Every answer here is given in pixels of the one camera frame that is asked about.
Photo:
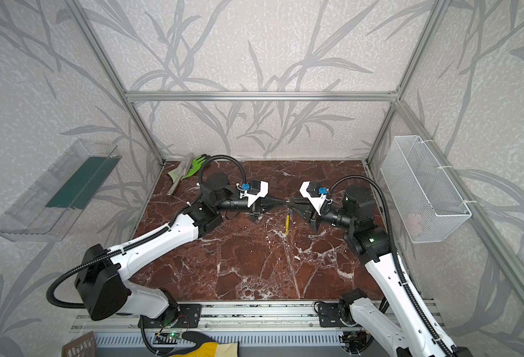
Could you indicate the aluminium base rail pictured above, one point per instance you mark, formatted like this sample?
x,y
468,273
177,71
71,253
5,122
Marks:
x,y
249,323

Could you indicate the yellow black glove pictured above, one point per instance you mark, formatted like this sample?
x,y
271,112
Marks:
x,y
204,346

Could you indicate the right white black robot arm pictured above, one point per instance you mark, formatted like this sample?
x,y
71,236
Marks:
x,y
414,330

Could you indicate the black mounting plate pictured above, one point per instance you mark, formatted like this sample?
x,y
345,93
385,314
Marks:
x,y
329,315
183,316

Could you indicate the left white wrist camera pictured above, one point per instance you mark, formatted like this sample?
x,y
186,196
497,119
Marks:
x,y
253,191

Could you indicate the clear plastic wall tray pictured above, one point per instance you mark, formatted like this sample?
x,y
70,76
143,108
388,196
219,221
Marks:
x,y
51,206

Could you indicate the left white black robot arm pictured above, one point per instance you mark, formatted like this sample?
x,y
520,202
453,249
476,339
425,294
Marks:
x,y
102,285

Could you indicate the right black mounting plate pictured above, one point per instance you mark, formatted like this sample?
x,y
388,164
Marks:
x,y
329,315

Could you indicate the brown perforated plastic piece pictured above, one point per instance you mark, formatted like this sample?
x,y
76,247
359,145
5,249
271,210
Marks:
x,y
83,346

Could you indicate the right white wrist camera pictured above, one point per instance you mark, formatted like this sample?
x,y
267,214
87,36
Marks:
x,y
318,195

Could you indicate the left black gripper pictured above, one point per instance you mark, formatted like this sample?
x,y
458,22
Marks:
x,y
258,205

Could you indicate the green black work glove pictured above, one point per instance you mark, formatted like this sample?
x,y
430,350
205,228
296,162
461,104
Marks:
x,y
196,164

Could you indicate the pink object in basket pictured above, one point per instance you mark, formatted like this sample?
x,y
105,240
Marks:
x,y
414,225

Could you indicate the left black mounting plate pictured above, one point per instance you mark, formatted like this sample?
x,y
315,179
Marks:
x,y
183,316

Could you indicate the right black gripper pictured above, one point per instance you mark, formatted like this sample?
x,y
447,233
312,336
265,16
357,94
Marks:
x,y
308,212

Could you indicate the white wire mesh basket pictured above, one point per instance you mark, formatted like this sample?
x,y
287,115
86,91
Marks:
x,y
419,184

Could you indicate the grey work glove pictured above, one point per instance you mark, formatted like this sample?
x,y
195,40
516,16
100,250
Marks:
x,y
181,171

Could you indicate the keyring with yellow tag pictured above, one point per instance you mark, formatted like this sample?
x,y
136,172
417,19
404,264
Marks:
x,y
287,224

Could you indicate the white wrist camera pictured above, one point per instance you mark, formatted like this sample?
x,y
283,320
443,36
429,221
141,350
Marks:
x,y
318,195
253,191

